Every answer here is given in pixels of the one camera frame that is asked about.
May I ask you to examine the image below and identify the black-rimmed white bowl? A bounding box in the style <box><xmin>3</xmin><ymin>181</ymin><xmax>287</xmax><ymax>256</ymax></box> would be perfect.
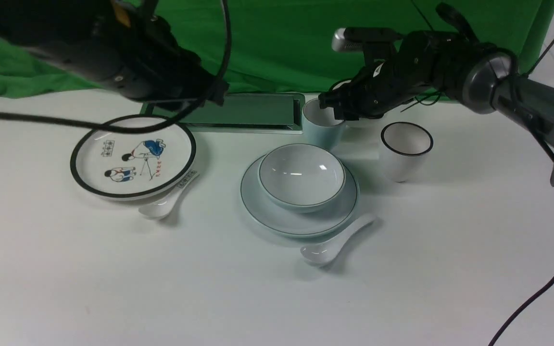
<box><xmin>329</xmin><ymin>79</ymin><xmax>382</xmax><ymax>129</ymax></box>

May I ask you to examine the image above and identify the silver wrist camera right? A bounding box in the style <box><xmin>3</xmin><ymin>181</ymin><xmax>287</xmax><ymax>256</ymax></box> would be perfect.
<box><xmin>331</xmin><ymin>27</ymin><xmax>404</xmax><ymax>52</ymax></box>

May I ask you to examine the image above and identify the pale blue plate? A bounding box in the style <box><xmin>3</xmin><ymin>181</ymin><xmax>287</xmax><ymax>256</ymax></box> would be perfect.
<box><xmin>239</xmin><ymin>156</ymin><xmax>360</xmax><ymax>238</ymax></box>

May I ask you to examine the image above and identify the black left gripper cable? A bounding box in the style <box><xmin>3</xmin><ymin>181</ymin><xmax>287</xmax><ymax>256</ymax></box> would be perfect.
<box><xmin>0</xmin><ymin>0</ymin><xmax>233</xmax><ymax>135</ymax></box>

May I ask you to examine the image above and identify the green backdrop cloth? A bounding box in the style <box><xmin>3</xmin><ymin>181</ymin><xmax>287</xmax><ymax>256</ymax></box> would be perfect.
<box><xmin>0</xmin><ymin>0</ymin><xmax>554</xmax><ymax>99</ymax></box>

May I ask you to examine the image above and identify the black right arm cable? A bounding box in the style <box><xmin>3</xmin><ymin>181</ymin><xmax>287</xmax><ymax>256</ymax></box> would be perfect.
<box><xmin>488</xmin><ymin>0</ymin><xmax>554</xmax><ymax>346</ymax></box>

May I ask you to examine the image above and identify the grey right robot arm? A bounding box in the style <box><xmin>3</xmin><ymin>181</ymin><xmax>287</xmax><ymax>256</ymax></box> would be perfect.
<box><xmin>319</xmin><ymin>2</ymin><xmax>554</xmax><ymax>186</ymax></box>

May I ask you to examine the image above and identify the silver rectangular table hatch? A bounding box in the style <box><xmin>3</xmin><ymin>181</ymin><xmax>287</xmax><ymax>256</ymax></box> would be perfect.
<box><xmin>140</xmin><ymin>93</ymin><xmax>305</xmax><ymax>134</ymax></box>

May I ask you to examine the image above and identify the pale blue cup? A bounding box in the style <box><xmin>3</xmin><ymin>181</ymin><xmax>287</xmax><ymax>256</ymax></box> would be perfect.
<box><xmin>302</xmin><ymin>98</ymin><xmax>346</xmax><ymax>151</ymax></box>

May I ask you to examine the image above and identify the labelled white ceramic spoon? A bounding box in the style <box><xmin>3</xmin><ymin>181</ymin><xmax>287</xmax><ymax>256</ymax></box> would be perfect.
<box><xmin>138</xmin><ymin>169</ymin><xmax>199</xmax><ymax>221</ymax></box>

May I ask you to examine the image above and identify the pale blue bowl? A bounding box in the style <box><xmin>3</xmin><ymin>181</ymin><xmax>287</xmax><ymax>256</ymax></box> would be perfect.
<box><xmin>257</xmin><ymin>144</ymin><xmax>347</xmax><ymax>214</ymax></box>

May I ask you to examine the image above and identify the black-rimmed white cup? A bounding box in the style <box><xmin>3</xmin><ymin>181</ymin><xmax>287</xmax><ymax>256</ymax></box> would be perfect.
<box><xmin>378</xmin><ymin>121</ymin><xmax>434</xmax><ymax>183</ymax></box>

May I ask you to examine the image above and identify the illustrated black-rimmed plate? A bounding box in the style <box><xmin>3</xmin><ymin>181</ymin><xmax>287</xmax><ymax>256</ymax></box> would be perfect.
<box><xmin>70</xmin><ymin>124</ymin><xmax>197</xmax><ymax>201</ymax></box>

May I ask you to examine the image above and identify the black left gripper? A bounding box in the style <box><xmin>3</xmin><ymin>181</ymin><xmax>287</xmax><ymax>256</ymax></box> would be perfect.
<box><xmin>0</xmin><ymin>0</ymin><xmax>229</xmax><ymax>111</ymax></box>

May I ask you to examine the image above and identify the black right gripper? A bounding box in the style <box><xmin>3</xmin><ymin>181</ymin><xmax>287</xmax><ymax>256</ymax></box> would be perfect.
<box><xmin>318</xmin><ymin>30</ymin><xmax>455</xmax><ymax>121</ymax></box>

